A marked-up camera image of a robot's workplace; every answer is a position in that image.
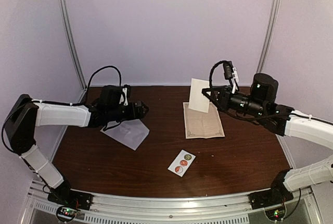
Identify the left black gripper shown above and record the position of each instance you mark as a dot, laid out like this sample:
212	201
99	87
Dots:
132	115

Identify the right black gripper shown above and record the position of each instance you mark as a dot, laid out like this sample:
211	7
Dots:
224	96

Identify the cream letter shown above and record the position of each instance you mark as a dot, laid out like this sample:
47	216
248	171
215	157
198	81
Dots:
197	101

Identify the pale blue envelope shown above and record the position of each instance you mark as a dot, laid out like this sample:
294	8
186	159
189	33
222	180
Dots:
129	133

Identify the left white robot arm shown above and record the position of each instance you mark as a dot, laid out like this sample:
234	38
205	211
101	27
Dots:
18	129

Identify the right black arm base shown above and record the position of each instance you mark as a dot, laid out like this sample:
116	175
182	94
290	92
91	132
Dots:
270	197

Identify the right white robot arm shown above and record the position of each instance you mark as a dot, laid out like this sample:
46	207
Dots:
259	108

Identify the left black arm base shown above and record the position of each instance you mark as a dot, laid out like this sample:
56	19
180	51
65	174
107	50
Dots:
65	196

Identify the bordered certificate paper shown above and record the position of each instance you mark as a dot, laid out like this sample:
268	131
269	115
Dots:
199	125

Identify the green round sticker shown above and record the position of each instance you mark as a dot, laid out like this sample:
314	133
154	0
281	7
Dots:
187	157

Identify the white sticker sheet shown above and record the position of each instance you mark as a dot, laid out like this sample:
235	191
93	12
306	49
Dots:
176	162

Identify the orange round sticker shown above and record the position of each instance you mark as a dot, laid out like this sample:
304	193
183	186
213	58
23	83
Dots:
183	163

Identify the red white round sticker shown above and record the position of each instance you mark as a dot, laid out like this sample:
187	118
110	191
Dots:
178	169

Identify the left circuit board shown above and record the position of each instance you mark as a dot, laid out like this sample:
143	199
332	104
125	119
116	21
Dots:
66	213

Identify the circuit board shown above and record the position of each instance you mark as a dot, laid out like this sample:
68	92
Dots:
66	213
275	213

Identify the right circuit board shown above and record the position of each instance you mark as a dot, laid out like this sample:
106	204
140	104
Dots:
275	213

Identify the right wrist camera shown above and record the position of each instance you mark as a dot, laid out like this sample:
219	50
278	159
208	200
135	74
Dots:
231	74

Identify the aluminium front rail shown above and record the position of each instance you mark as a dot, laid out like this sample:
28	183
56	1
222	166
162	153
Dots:
234	208

